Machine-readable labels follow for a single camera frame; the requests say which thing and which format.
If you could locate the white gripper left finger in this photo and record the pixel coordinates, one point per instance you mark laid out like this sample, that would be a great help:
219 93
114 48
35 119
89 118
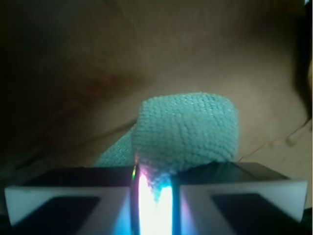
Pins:
76 201

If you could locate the brown paper bag bin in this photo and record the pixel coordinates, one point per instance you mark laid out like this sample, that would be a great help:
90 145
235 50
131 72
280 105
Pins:
73 73

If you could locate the light blue microfiber cloth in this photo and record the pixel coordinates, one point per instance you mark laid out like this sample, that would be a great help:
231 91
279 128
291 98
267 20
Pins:
175 133

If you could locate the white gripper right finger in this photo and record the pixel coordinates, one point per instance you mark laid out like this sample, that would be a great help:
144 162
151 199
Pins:
237 199

